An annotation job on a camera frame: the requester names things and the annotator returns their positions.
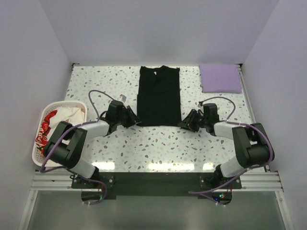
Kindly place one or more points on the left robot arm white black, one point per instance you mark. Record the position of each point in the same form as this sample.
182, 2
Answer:
65, 146

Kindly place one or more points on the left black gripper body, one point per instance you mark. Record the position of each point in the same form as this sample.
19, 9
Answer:
126, 119

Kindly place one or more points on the white red printed t shirt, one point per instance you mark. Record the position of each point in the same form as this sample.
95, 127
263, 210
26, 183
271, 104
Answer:
72, 115

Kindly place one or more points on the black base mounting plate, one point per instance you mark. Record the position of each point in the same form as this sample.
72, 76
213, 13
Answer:
141, 184

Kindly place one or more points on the folded purple t shirt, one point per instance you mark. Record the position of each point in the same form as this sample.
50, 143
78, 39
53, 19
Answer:
217, 78

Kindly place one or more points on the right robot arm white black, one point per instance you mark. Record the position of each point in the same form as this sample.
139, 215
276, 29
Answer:
252, 146

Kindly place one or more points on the black t shirt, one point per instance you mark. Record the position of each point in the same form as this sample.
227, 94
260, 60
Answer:
158, 99

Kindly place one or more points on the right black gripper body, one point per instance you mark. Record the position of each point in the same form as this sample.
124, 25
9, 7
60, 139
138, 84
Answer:
195, 120

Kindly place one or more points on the white plastic laundry basket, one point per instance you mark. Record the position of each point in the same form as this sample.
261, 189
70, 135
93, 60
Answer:
38, 159

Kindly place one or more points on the aluminium frame rail front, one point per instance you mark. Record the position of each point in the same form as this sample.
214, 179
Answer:
250, 181

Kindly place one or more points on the aluminium frame rail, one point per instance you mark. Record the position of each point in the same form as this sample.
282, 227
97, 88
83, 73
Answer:
245, 92
250, 181

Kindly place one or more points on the aluminium frame rail right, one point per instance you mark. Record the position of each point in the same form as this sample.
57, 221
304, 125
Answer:
245, 92

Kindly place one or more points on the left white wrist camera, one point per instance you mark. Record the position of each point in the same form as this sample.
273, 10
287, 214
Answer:
123, 97

